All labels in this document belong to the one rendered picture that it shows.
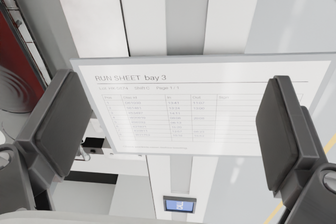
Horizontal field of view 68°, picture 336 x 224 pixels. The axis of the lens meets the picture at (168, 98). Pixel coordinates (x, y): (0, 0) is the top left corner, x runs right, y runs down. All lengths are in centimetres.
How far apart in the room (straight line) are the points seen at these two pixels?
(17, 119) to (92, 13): 24
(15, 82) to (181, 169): 26
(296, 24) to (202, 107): 118
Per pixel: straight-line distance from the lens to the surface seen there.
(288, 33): 140
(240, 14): 19
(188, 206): 47
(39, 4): 40
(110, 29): 30
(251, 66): 21
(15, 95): 42
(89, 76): 23
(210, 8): 19
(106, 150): 45
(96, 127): 40
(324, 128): 205
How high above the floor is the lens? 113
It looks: 43 degrees down
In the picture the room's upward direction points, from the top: 173 degrees counter-clockwise
